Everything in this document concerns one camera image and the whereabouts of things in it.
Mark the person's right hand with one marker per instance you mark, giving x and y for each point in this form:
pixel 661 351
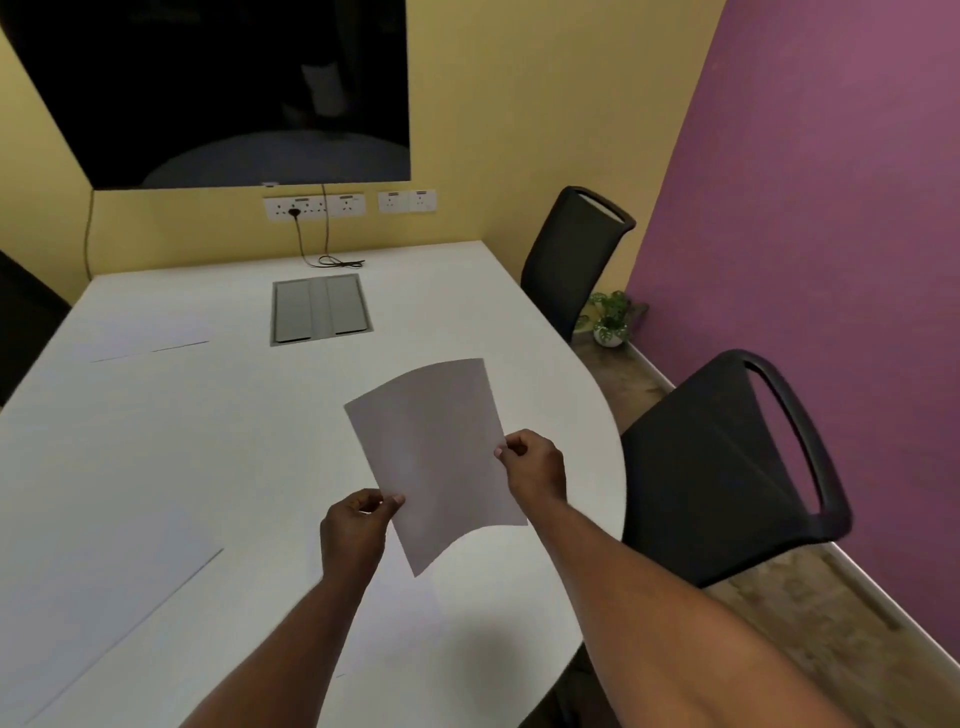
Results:
pixel 537 469

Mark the person's left hand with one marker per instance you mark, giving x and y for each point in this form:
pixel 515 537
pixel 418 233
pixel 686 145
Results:
pixel 351 538

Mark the person's left thumb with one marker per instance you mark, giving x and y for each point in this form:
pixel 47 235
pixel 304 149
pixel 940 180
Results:
pixel 391 507

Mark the person's right thumb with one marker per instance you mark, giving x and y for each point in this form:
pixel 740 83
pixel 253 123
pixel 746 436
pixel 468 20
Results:
pixel 504 453

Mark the white paper sheet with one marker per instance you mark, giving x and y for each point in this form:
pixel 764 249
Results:
pixel 82 607
pixel 146 341
pixel 435 457

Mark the person's left forearm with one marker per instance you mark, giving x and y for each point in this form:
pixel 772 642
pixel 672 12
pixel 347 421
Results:
pixel 277 656

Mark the person's right forearm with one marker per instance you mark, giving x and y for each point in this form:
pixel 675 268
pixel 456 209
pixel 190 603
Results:
pixel 660 622

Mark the small potted green plant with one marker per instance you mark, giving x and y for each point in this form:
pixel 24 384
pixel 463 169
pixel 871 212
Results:
pixel 611 319

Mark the black office chair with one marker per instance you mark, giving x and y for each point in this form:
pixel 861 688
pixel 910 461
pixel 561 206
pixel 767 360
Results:
pixel 720 480
pixel 22 322
pixel 574 259

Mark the short white socket panel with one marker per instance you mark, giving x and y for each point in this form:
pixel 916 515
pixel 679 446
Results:
pixel 407 201

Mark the long white socket panel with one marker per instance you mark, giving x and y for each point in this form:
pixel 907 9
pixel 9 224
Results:
pixel 315 207

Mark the black wall screen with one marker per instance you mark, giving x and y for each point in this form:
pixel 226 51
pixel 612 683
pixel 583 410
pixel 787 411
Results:
pixel 217 90

